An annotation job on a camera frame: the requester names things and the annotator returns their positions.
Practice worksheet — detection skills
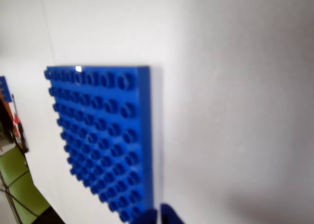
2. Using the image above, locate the dark cluttered equipment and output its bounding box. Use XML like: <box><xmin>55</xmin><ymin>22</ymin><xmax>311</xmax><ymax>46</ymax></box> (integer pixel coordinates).
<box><xmin>0</xmin><ymin>93</ymin><xmax>29</xmax><ymax>154</ymax></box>

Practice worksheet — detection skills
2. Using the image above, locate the blue 8x8 studded baseplate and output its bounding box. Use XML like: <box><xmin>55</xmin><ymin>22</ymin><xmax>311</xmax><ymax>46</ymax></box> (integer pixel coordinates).
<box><xmin>44</xmin><ymin>65</ymin><xmax>152</xmax><ymax>224</ymax></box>

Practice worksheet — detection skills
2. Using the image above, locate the green mat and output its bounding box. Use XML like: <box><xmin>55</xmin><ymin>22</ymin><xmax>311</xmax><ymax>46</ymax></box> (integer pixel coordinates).
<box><xmin>0</xmin><ymin>147</ymin><xmax>51</xmax><ymax>224</ymax></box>

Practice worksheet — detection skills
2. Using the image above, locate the small blue studded piece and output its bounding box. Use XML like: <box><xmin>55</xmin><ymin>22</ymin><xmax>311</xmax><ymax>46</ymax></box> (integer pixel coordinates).
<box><xmin>0</xmin><ymin>76</ymin><xmax>13</xmax><ymax>103</ymax></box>

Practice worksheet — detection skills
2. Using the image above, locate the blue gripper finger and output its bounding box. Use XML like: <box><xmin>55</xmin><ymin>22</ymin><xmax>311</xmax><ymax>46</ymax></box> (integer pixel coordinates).
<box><xmin>143</xmin><ymin>208</ymin><xmax>158</xmax><ymax>224</ymax></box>
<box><xmin>160</xmin><ymin>203</ymin><xmax>185</xmax><ymax>224</ymax></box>

